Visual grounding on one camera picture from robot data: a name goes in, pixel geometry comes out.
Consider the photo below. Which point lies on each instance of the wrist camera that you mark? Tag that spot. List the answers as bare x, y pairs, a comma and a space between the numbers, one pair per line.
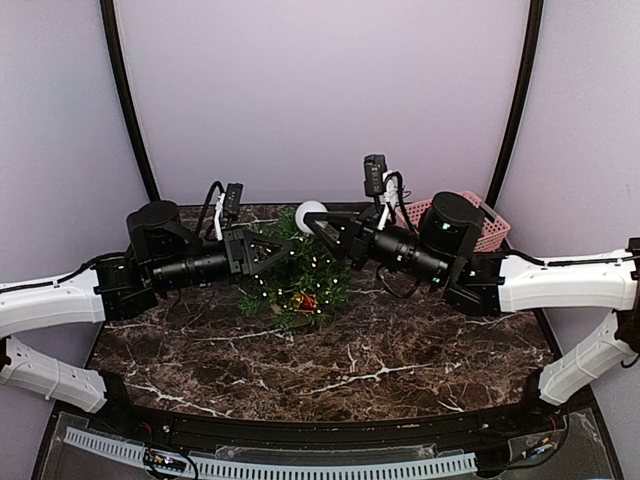
384, 187
226, 210

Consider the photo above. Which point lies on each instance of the white perforated cable tray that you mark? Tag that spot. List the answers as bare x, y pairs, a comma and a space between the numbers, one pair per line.
164, 464

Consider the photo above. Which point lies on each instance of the red gold drum ornament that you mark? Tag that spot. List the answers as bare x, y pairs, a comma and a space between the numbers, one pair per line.
304, 303

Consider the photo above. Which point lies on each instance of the small green christmas tree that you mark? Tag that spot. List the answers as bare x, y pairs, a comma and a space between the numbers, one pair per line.
309, 267

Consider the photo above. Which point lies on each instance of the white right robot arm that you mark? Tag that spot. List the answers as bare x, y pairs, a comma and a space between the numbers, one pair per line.
608, 282

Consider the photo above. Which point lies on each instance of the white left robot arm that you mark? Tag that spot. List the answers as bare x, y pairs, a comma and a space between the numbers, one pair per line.
53, 302

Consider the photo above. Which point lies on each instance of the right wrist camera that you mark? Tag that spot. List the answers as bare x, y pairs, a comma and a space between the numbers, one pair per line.
384, 187

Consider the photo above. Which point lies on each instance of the pink plastic basket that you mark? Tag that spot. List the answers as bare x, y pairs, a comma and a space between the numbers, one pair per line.
453, 222

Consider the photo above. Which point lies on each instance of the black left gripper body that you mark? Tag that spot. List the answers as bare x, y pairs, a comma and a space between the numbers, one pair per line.
177, 272

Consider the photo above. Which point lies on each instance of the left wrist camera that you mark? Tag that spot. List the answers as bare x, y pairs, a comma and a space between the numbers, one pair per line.
226, 210

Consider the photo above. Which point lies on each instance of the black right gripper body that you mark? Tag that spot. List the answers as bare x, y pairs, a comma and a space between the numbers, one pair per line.
420, 262

